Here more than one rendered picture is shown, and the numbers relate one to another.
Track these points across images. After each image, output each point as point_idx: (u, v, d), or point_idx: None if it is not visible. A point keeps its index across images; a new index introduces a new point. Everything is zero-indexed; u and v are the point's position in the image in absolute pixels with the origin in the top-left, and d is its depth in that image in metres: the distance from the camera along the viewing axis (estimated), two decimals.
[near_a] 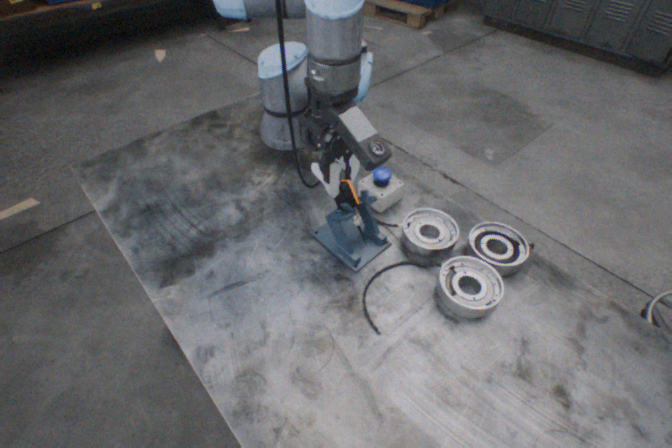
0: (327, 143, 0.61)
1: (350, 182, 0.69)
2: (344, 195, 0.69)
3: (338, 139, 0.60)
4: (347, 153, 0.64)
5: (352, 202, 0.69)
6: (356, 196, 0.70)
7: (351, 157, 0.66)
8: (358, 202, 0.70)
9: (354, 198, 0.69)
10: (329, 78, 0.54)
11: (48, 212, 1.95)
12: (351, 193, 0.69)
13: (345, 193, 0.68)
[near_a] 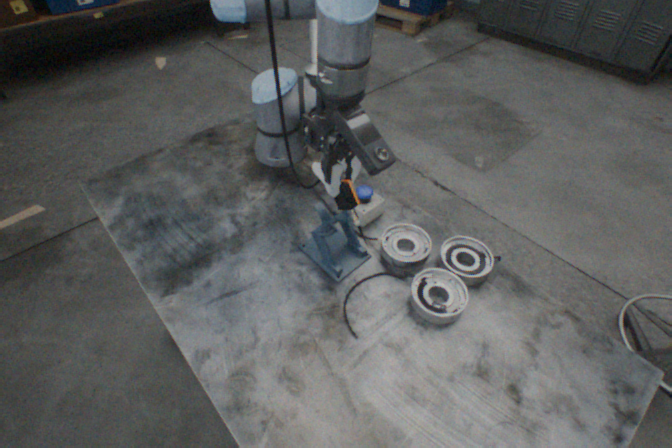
0: (330, 145, 0.61)
1: (350, 182, 0.69)
2: (344, 195, 0.69)
3: (342, 141, 0.60)
4: (350, 155, 0.64)
5: (352, 202, 0.69)
6: (356, 196, 0.70)
7: (353, 158, 0.66)
8: (358, 202, 0.70)
9: (354, 198, 0.69)
10: (337, 82, 0.53)
11: (53, 218, 2.03)
12: (351, 193, 0.69)
13: (345, 193, 0.68)
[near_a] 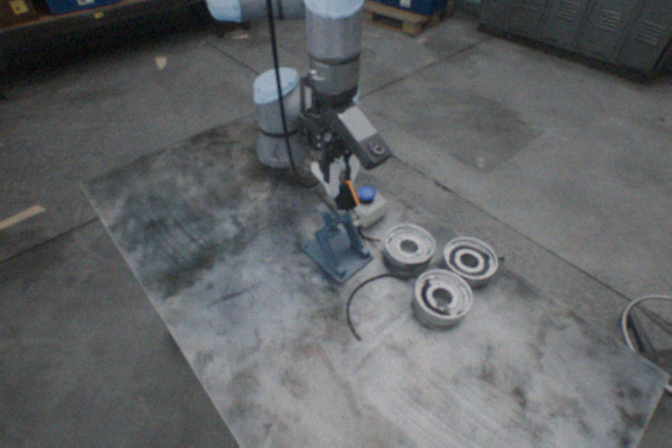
0: (327, 143, 0.61)
1: (350, 183, 0.69)
2: (344, 196, 0.69)
3: (338, 139, 0.61)
4: (347, 153, 0.64)
5: (352, 203, 0.69)
6: (356, 196, 0.70)
7: (351, 157, 0.66)
8: (358, 202, 0.70)
9: (354, 198, 0.70)
10: (329, 78, 0.54)
11: (53, 219, 2.02)
12: (351, 194, 0.69)
13: (345, 194, 0.68)
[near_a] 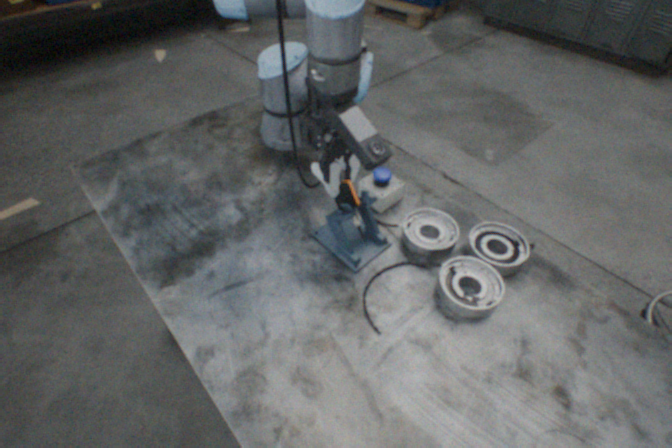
0: (327, 143, 0.61)
1: (350, 182, 0.69)
2: (344, 195, 0.69)
3: (338, 139, 0.60)
4: (347, 153, 0.64)
5: (352, 202, 0.69)
6: (356, 196, 0.70)
7: (351, 157, 0.66)
8: (358, 202, 0.70)
9: (354, 198, 0.69)
10: (329, 78, 0.54)
11: (48, 212, 1.95)
12: (351, 193, 0.69)
13: (345, 193, 0.68)
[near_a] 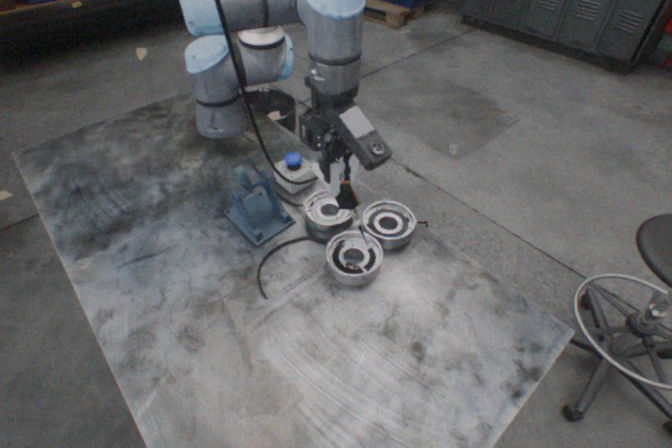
0: (327, 143, 0.61)
1: (349, 183, 0.69)
2: (345, 194, 0.69)
3: (338, 139, 0.60)
4: (347, 153, 0.64)
5: (353, 202, 0.69)
6: (355, 197, 0.70)
7: (351, 157, 0.66)
8: (357, 203, 0.70)
9: (355, 197, 0.70)
10: (329, 78, 0.54)
11: (20, 204, 2.01)
12: (352, 193, 0.69)
13: (346, 193, 0.68)
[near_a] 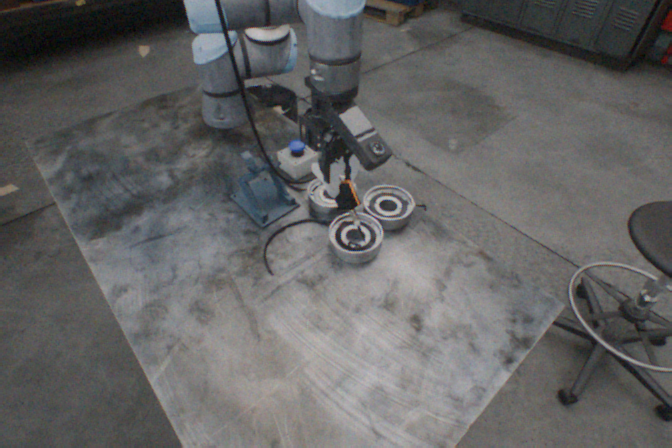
0: (327, 143, 0.61)
1: (350, 183, 0.69)
2: (344, 195, 0.69)
3: (338, 139, 0.60)
4: (347, 153, 0.64)
5: (352, 202, 0.69)
6: (356, 196, 0.70)
7: (351, 157, 0.66)
8: (358, 202, 0.70)
9: (354, 198, 0.70)
10: (329, 78, 0.54)
11: (26, 197, 2.05)
12: (351, 193, 0.69)
13: (345, 193, 0.68)
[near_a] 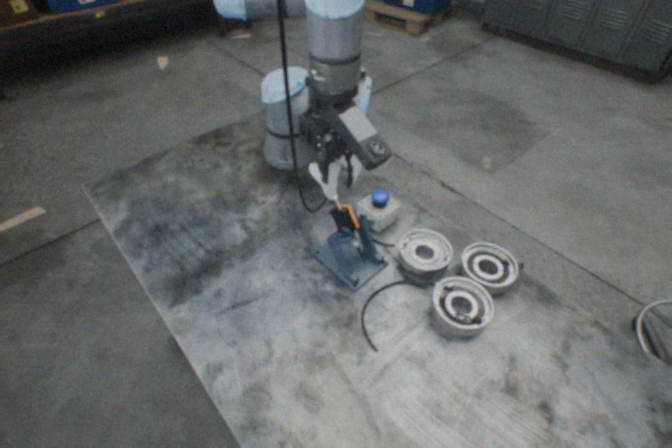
0: (327, 143, 0.61)
1: (350, 207, 0.74)
2: (344, 219, 0.73)
3: (338, 139, 0.61)
4: (347, 153, 0.64)
5: (352, 226, 0.74)
6: (355, 219, 0.74)
7: (352, 156, 0.66)
8: (357, 225, 0.74)
9: (353, 222, 0.74)
10: (329, 78, 0.54)
11: (54, 220, 1.99)
12: (350, 217, 0.73)
13: (345, 218, 0.73)
